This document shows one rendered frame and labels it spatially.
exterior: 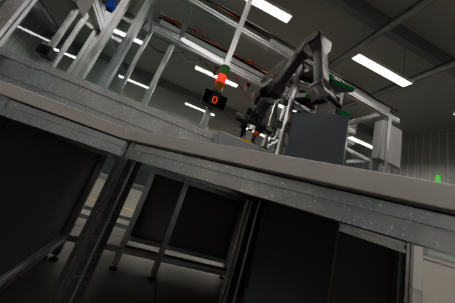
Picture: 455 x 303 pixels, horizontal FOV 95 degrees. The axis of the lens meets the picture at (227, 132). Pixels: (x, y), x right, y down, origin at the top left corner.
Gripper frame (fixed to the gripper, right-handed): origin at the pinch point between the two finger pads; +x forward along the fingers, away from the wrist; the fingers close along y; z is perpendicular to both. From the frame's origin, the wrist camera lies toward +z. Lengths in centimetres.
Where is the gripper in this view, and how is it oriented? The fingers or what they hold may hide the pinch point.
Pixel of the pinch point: (248, 132)
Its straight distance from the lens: 98.1
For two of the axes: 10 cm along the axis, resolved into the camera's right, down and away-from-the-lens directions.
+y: -8.9, -3.8, -2.6
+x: -4.4, 8.4, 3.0
